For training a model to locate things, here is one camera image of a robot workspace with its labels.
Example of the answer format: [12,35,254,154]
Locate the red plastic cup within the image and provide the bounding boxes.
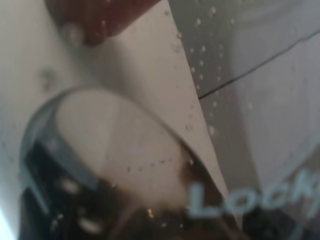
[45,0,159,46]

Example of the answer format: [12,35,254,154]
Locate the smoky translucent water bottle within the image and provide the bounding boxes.
[0,0,320,240]

